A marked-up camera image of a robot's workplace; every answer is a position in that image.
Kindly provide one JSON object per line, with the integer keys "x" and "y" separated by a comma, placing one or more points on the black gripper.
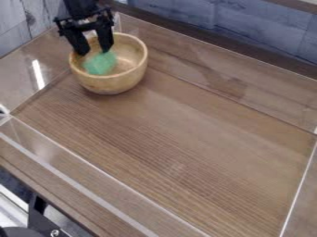
{"x": 81, "y": 10}

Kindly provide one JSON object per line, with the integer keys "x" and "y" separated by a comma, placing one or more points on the green rectangular stick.
{"x": 101, "y": 63}

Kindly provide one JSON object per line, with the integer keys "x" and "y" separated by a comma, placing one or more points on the wooden bowl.
{"x": 132, "y": 54}

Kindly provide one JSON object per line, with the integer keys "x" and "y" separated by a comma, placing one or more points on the clear acrylic tray walls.
{"x": 196, "y": 155}

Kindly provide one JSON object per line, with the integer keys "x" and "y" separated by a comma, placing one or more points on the black table leg bracket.
{"x": 38, "y": 222}

